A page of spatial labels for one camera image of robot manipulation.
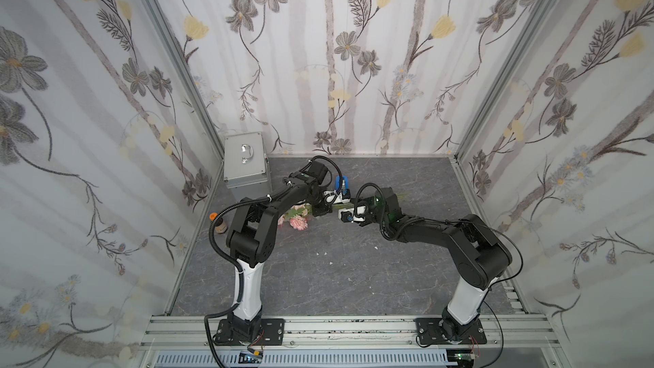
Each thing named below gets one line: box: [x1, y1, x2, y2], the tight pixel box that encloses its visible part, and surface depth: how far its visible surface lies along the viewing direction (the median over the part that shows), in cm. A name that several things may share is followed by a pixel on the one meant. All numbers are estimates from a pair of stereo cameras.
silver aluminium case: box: [223, 132, 269, 189], surface depth 100 cm
